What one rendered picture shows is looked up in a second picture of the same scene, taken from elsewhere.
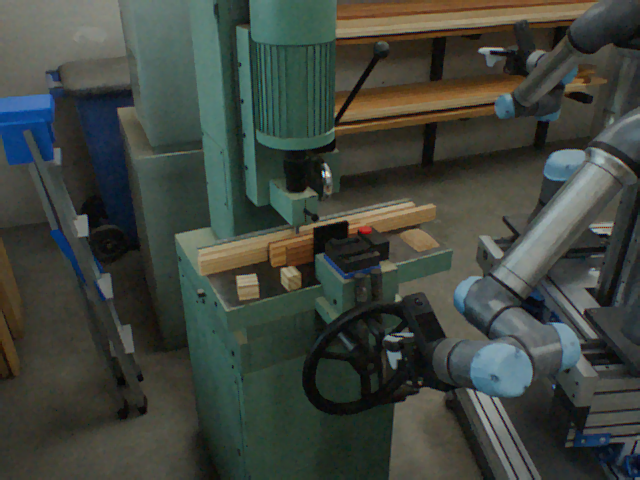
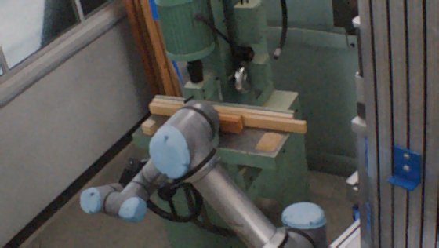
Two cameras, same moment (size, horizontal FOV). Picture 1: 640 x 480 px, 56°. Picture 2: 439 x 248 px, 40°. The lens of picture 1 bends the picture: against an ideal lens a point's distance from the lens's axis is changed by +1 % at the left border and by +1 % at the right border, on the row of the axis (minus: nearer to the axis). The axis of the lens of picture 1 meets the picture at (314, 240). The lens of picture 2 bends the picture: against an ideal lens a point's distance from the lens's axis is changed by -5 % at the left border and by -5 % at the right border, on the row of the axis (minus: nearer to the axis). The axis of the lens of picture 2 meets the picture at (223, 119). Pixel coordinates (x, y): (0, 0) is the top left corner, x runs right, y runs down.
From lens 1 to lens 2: 1.85 m
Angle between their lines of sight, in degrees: 50
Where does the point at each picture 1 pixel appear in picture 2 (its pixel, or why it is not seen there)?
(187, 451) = not seen: hidden behind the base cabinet
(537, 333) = (119, 195)
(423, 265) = (252, 158)
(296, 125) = (169, 46)
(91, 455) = not seen: hidden behind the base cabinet
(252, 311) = (145, 140)
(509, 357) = (86, 194)
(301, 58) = (164, 12)
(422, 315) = (128, 170)
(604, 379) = not seen: outside the picture
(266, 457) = (173, 229)
